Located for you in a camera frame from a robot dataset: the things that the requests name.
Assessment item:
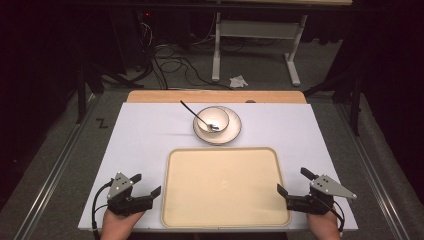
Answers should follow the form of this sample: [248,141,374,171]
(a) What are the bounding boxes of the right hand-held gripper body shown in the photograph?
[285,174,358,216]

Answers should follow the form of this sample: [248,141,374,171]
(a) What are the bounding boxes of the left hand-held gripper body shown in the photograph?
[106,171,155,217]

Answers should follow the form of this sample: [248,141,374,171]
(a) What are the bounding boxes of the beige plastic tray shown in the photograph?
[160,146,292,229]

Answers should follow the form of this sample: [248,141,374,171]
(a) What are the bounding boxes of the white plate with dark rim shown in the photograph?
[192,105,243,146]

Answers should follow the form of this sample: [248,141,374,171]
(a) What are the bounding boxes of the metal spoon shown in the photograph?
[179,100,221,132]

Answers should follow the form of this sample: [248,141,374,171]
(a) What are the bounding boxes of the white bowl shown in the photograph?
[196,106,231,134]

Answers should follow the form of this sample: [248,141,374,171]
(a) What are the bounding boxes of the person's left hand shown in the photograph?
[100,210,146,240]

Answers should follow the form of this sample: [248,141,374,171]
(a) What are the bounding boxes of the person's right hand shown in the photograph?
[306,211,341,240]

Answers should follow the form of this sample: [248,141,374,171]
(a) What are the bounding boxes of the white table cover sheet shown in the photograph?
[77,101,360,233]

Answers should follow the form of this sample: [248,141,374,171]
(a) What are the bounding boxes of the black metal stand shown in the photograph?
[302,71,365,138]
[73,61,145,125]

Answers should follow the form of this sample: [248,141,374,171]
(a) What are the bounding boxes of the crumpled white paper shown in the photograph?
[228,74,250,90]

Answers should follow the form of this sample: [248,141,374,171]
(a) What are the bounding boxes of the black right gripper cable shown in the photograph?
[328,199,346,233]

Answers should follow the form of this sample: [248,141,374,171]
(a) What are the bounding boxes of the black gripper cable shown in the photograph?
[91,179,115,240]
[328,199,346,233]

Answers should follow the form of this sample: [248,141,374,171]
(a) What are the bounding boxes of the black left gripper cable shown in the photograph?
[91,179,115,240]

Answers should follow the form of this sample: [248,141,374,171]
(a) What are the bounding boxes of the metal floor rail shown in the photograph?
[334,102,416,240]
[12,94,103,240]

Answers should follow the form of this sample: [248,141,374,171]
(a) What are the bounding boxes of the black floor cables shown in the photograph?
[146,41,234,92]

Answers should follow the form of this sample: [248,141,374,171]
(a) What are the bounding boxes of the white metal desk frame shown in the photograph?
[211,11,310,88]

